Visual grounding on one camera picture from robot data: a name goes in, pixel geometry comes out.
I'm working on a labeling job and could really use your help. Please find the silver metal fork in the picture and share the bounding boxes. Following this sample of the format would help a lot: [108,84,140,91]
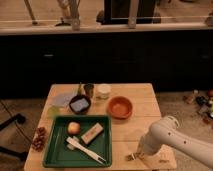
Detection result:
[125,153,139,161]

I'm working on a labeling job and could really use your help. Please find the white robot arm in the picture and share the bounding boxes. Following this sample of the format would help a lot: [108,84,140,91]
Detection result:
[137,116,213,169]

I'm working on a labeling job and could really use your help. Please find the red bowl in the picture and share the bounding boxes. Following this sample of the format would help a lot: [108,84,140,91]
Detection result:
[107,96,133,119]

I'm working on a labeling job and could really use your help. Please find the dark bowl with sponge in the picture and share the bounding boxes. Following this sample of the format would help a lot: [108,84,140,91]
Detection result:
[69,95,91,114]

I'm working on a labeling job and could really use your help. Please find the white cup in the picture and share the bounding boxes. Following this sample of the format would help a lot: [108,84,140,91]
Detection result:
[97,84,111,99]

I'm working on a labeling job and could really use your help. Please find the dark metal cup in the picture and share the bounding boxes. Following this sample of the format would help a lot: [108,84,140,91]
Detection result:
[83,83,94,98]

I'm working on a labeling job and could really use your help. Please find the small green bottle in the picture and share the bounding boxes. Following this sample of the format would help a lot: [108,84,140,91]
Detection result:
[77,82,82,95]

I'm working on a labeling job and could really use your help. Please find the wooden block brush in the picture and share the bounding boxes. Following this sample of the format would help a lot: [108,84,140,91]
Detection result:
[81,123,103,145]

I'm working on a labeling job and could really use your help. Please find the yellow apple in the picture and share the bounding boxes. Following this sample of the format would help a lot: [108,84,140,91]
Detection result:
[67,122,81,135]

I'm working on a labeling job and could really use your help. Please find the green plastic tray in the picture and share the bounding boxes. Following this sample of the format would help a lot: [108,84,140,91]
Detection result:
[43,115,112,168]

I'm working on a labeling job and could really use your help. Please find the bunch of red grapes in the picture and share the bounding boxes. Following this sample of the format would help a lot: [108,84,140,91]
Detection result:
[32,127,46,152]

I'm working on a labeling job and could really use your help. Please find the black chair base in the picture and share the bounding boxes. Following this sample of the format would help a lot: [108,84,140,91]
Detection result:
[0,113,28,161]

